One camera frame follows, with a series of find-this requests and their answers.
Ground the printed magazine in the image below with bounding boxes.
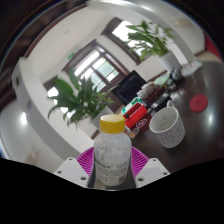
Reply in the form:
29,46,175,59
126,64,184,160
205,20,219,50
180,59,204,78

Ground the green and white box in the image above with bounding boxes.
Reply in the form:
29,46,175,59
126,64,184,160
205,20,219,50
120,98,139,114

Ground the clear bottle with yellow cap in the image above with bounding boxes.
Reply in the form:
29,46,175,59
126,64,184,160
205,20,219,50
93,114,133,187

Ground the grey round object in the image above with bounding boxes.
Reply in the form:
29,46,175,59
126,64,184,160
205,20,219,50
169,68,183,83

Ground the flat round red coaster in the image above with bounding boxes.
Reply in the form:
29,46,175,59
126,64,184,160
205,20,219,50
189,93,209,113

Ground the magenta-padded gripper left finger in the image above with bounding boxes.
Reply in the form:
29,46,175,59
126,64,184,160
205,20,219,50
53,147,98,188

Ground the black chair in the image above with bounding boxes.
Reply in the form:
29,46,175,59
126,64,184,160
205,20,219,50
111,69,148,107

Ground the red carpeted staircase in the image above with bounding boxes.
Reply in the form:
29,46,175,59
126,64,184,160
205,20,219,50
203,33,223,61

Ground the bowl of pale round items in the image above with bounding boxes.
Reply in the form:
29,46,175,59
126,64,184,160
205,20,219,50
138,81,164,101

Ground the large potted plant, white pot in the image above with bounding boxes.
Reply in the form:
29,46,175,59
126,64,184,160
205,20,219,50
47,68,116,138

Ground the green flat packet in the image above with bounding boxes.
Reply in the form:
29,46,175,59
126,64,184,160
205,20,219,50
153,73,171,88

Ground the red box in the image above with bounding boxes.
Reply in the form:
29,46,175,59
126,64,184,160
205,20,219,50
122,101,148,129

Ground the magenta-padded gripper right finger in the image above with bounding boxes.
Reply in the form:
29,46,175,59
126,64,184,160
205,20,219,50
128,146,171,188

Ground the round colourful sticker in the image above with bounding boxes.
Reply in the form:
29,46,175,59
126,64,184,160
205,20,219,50
129,127,140,139
134,118,148,130

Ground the brown-framed window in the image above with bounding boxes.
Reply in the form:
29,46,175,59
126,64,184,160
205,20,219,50
43,76,71,115
101,17,151,66

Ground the white speckled mug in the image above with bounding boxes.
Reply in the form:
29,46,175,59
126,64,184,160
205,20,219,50
148,99,186,149

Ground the brown glazed double door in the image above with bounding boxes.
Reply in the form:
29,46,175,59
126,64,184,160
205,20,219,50
61,39,131,98

